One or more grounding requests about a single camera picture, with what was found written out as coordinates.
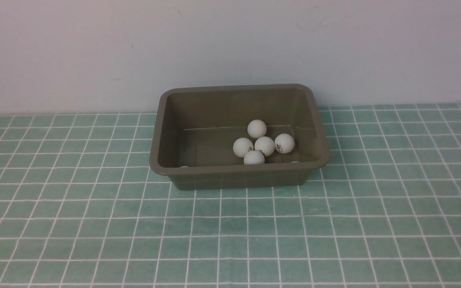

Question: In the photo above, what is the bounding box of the brown plastic bin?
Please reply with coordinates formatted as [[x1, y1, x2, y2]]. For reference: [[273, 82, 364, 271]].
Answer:
[[150, 84, 331, 191]]

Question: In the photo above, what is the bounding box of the green checkered tablecloth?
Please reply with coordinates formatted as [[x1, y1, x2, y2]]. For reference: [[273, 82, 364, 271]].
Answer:
[[0, 103, 461, 288]]

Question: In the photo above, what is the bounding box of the white logo ping-pong ball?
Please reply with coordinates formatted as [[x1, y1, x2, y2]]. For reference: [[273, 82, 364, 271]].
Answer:
[[233, 138, 254, 158], [243, 150, 265, 165]]

